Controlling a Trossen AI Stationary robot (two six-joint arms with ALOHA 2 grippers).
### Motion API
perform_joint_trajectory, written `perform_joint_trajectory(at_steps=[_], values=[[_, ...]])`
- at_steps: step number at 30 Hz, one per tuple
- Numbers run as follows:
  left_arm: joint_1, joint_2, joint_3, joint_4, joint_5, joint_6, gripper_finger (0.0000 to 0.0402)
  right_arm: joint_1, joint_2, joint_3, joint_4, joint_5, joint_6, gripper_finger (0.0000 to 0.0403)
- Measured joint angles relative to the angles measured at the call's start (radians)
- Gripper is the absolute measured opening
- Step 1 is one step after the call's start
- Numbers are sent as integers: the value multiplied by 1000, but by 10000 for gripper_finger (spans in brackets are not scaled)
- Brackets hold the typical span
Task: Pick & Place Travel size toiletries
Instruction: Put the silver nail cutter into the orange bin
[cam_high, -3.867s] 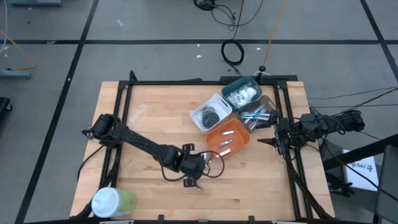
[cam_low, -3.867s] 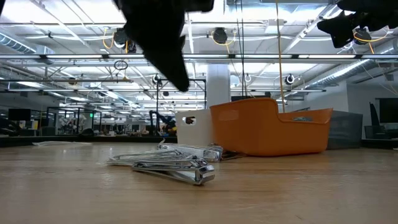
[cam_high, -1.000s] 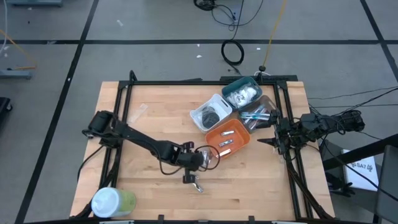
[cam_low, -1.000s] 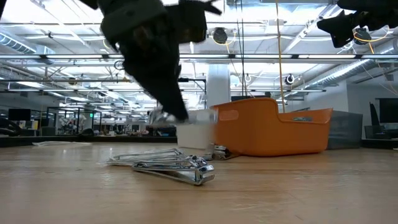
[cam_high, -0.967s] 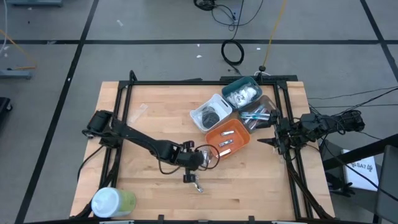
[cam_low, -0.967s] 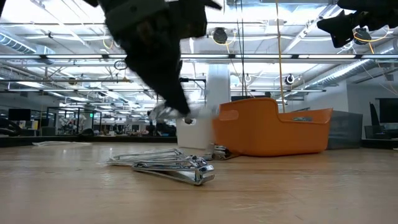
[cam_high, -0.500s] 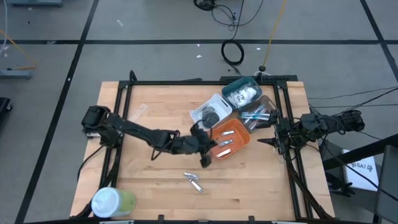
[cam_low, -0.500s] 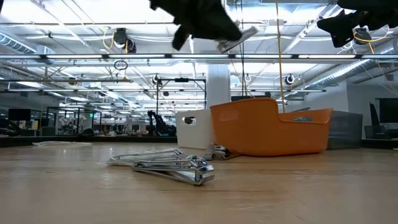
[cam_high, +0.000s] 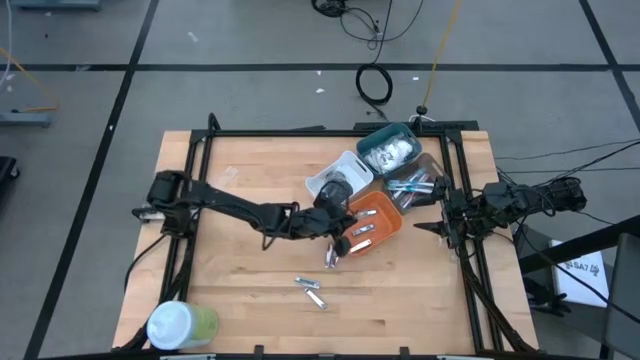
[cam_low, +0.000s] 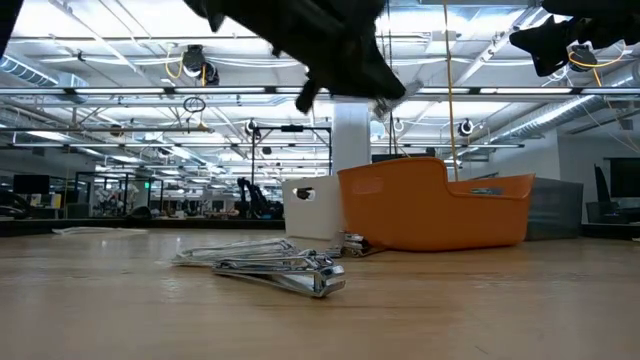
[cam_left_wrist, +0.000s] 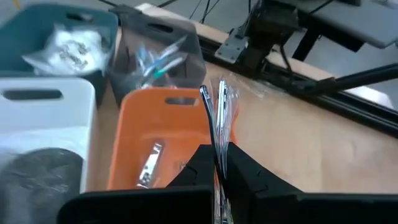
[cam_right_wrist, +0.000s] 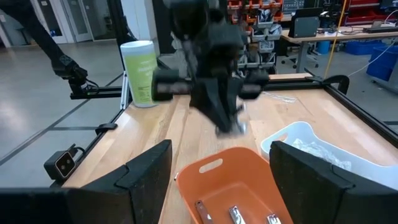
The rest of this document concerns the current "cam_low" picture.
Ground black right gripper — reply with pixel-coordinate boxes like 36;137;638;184
508;0;640;79

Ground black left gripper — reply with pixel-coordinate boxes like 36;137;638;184
224;0;407;115

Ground white building column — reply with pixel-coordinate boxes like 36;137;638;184
332;98;372;176

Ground black monitor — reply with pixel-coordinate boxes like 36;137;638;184
603;157;640;199
12;173;51;195
370;152;436;162

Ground white plastic bin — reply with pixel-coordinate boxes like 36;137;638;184
281;174;346;241

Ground orange plastic bin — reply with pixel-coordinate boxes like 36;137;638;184
337;157;536;252

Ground clear grey plastic bin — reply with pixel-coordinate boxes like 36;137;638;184
524;177;585;241

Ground flat clear plastic packet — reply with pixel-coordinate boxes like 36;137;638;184
52;226;149;236

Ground black rig stand frame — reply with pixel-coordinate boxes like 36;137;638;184
251;124;334;186

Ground black hanging cables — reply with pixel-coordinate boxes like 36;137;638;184
383;0;397;156

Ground silver air duct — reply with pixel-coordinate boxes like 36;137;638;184
492;74;640;146
0;52;90;105

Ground yellow hanging cable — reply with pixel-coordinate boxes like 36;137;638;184
441;0;460;182

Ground black looped ceiling cable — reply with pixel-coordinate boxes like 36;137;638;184
182;95;207;114

